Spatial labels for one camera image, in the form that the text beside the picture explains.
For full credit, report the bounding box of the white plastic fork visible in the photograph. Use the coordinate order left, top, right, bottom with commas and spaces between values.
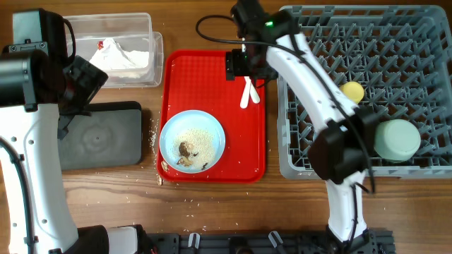
239, 76, 251, 109

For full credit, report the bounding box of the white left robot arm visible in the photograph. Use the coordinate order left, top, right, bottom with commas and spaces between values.
1, 8, 155, 253

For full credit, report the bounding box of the white napkin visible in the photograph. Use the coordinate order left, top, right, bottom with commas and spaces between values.
89, 38, 149, 78

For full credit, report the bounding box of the yellow cup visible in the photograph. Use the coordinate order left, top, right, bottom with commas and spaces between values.
340, 81, 364, 104

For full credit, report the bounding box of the red serving tray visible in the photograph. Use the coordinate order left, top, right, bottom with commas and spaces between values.
157, 50, 267, 183

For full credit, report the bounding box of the white plastic spoon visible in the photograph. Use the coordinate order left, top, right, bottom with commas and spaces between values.
249, 80, 260, 104

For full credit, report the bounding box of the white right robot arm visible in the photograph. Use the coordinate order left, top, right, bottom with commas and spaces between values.
227, 1, 378, 253

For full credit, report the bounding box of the black mounting rail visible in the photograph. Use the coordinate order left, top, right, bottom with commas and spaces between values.
148, 230, 396, 254

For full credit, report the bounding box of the clear plastic bin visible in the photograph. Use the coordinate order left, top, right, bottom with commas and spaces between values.
66, 13, 164, 88

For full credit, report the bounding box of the grey dishwasher rack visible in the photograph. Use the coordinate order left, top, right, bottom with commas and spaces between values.
287, 5, 451, 179

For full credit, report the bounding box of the light blue plate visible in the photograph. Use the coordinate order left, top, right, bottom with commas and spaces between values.
159, 110, 226, 174

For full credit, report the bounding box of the green bowl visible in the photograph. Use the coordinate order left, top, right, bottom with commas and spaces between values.
374, 119, 421, 163

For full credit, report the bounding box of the black plastic bin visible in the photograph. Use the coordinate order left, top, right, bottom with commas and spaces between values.
58, 101, 142, 170

